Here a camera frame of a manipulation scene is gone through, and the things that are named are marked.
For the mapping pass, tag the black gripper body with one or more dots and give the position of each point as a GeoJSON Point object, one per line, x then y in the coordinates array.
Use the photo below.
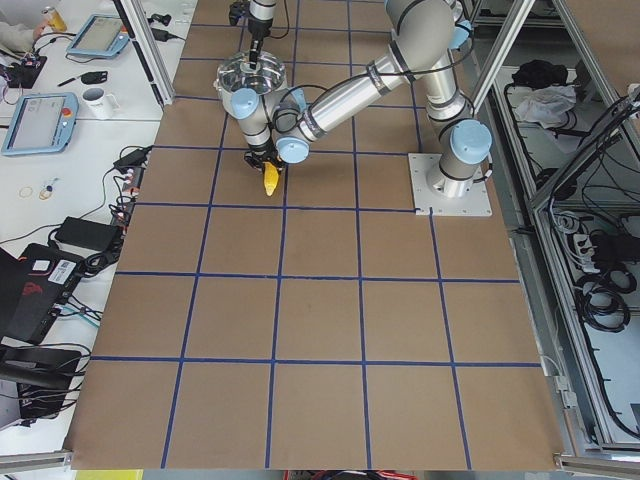
{"type": "Point", "coordinates": [262, 152]}
{"type": "Point", "coordinates": [257, 31]}

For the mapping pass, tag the yellow corn cob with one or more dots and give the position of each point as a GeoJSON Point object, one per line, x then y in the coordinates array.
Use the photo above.
{"type": "Point", "coordinates": [271, 177]}

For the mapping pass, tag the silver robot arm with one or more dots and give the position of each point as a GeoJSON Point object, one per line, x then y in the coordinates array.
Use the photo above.
{"type": "Point", "coordinates": [263, 10]}
{"type": "Point", "coordinates": [279, 125]}

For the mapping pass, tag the white cooking pot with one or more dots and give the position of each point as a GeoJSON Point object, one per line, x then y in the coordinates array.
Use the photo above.
{"type": "Point", "coordinates": [240, 104]}

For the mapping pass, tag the black power adapter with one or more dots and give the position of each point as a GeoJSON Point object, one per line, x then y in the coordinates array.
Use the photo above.
{"type": "Point", "coordinates": [133, 159]}

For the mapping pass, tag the far blue teach pendant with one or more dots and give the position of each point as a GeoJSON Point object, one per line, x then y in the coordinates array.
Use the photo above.
{"type": "Point", "coordinates": [102, 36]}

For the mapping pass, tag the blue teach pendant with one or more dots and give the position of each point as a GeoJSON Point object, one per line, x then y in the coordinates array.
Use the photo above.
{"type": "Point", "coordinates": [102, 36]}
{"type": "Point", "coordinates": [41, 124]}

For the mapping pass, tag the white mug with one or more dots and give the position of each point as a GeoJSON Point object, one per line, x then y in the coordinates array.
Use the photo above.
{"type": "Point", "coordinates": [103, 105]}

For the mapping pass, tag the brown gridded table mat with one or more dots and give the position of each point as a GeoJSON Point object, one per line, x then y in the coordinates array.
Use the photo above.
{"type": "Point", "coordinates": [325, 327]}

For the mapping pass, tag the large black power brick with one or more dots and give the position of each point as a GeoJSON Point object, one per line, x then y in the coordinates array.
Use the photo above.
{"type": "Point", "coordinates": [88, 234]}

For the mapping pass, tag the black pen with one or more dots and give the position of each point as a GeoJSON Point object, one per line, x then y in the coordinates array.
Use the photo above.
{"type": "Point", "coordinates": [68, 81]}

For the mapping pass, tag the near blue teach pendant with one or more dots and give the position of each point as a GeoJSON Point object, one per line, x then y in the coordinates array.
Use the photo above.
{"type": "Point", "coordinates": [41, 124]}

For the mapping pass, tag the black laptop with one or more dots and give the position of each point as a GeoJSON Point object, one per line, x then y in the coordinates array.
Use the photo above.
{"type": "Point", "coordinates": [33, 287]}

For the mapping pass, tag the aluminium frame post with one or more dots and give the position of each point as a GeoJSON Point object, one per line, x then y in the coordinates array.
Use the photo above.
{"type": "Point", "coordinates": [132, 13]}

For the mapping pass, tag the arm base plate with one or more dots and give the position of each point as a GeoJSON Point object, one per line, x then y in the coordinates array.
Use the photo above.
{"type": "Point", "coordinates": [436, 194]}

